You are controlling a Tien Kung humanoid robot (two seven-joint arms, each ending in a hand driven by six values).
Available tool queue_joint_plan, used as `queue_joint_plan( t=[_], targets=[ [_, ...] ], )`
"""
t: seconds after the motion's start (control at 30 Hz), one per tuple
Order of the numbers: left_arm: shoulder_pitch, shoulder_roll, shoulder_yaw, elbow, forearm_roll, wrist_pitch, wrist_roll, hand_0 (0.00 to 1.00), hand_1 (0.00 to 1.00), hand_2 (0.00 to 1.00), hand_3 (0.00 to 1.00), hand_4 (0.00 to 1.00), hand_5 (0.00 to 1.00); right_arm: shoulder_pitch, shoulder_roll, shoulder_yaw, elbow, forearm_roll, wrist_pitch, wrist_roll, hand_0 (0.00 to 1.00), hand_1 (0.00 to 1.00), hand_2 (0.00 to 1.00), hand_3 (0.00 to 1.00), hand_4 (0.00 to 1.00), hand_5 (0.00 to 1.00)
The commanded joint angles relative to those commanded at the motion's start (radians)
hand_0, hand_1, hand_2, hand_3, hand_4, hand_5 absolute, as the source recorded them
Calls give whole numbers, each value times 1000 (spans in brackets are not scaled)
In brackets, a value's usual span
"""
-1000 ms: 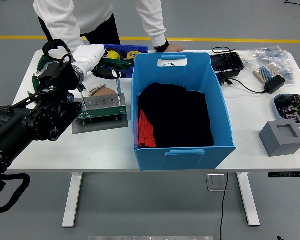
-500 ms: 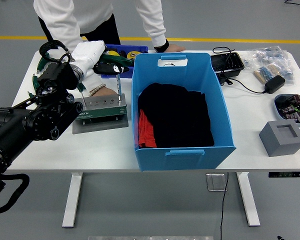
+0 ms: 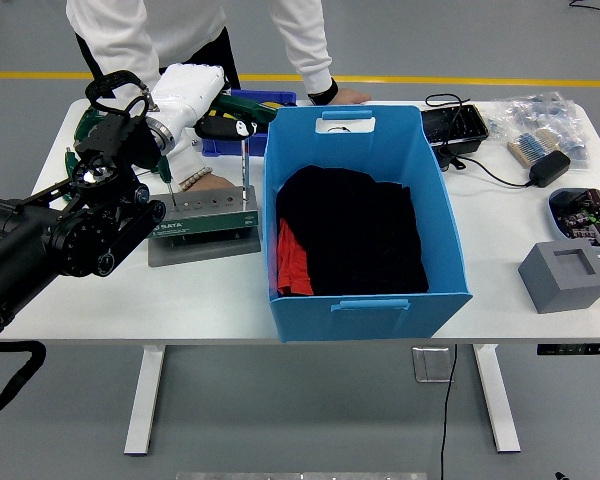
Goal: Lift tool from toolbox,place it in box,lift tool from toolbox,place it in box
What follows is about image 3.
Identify beige bead bracelet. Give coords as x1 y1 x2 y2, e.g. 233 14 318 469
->
178 166 214 192

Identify black cloth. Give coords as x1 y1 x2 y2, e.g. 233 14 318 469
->
274 165 430 296

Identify small black charger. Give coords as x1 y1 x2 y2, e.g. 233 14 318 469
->
551 191 589 216

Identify black power cable with plug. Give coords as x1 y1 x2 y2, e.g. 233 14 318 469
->
423 92 534 189

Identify black power adapter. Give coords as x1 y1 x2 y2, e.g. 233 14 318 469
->
528 149 572 189

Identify person's right hand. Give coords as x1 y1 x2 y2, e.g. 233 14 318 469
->
181 171 237 195

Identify metal floor socket plate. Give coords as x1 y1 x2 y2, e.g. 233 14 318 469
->
412 346 455 384

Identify circuit board with green parts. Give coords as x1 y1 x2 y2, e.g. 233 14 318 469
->
562 209 600 247

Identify black table control panel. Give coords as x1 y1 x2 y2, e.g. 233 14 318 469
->
536 342 600 357

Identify black plastic tray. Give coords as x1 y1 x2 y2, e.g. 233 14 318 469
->
419 105 490 156

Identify red cloth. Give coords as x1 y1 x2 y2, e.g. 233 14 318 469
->
276 218 315 297

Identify long thin green T-handle wrench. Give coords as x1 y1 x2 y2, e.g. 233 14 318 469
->
73 106 102 146

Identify clear bag of blue components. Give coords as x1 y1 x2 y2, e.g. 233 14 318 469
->
482 91 592 174

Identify yellow floor tape line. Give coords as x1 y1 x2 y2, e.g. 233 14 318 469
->
0 71 600 87

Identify small green T-handle hex wrench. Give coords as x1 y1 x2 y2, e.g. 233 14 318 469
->
157 154 177 209

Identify large green T-handle hex wrench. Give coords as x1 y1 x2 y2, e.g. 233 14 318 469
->
212 93 280 202

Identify thin black floor cable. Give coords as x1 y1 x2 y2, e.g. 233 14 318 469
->
438 344 459 480

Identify green steel tool holder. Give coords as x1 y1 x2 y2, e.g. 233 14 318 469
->
147 184 262 268

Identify black cable on floor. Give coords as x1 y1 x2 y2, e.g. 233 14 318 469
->
567 0 600 25

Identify person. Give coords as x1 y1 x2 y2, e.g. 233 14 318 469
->
65 0 372 195

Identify white bowl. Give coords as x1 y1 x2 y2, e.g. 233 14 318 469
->
547 187 600 251

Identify white table leg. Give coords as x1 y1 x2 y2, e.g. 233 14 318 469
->
123 344 167 457
472 343 522 454

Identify taped resistor strip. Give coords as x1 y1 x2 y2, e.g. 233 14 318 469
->
507 127 561 166

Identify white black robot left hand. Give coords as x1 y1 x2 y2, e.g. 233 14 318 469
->
148 63 260 149

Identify large blue plastic box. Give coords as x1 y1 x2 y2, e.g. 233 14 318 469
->
262 104 474 345

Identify person's left hand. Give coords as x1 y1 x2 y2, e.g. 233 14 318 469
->
323 88 373 107

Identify small blue parts bin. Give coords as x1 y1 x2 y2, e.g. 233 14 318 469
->
201 88 298 159

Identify grey foam block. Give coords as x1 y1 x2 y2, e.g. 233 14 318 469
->
517 239 600 315

